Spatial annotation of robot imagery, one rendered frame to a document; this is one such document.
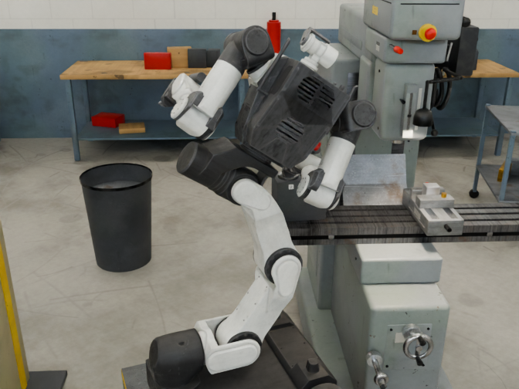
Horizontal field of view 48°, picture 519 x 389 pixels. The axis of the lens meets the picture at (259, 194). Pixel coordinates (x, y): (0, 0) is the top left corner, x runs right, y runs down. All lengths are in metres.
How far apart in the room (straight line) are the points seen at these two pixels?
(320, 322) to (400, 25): 1.66
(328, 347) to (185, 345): 1.07
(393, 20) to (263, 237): 0.89
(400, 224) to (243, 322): 0.84
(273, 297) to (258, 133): 0.63
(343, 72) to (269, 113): 1.09
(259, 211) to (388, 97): 0.76
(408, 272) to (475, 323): 1.28
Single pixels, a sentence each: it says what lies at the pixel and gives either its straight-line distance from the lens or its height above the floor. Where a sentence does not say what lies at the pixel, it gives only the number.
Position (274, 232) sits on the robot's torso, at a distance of 2.03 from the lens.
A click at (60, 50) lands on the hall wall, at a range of 6.84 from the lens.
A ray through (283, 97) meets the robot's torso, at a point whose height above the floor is 1.63.
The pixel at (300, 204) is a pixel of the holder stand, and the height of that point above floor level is 1.02.
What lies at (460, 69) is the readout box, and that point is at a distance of 2.77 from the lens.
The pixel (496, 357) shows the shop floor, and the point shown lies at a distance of 3.53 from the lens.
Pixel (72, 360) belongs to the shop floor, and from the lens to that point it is 3.40.
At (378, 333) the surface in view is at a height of 0.62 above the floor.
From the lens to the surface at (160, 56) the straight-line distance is 6.07.
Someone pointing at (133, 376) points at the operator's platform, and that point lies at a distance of 2.59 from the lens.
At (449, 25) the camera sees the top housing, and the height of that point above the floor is 1.78.
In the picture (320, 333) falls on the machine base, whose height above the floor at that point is 0.20.
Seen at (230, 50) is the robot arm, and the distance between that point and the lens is 1.84.
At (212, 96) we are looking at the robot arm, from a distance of 1.78.
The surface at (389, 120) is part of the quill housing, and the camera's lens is 2.42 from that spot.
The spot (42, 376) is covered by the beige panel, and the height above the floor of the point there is 0.03.
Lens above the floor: 2.05
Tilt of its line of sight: 23 degrees down
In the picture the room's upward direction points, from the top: straight up
